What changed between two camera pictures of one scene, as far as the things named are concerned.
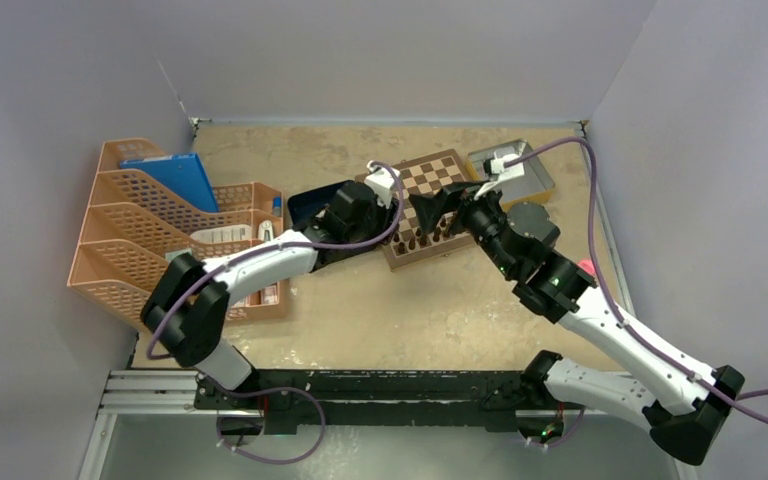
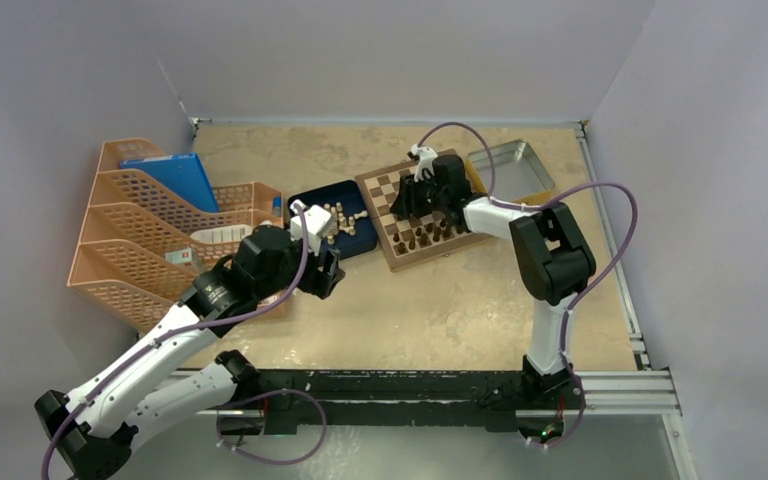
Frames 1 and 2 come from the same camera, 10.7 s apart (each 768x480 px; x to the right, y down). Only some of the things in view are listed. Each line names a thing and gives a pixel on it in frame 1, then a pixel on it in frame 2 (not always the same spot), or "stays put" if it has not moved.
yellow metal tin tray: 533,185 stays put
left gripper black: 386,217 to 320,282
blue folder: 183,175 stays put
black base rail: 274,402 stays put
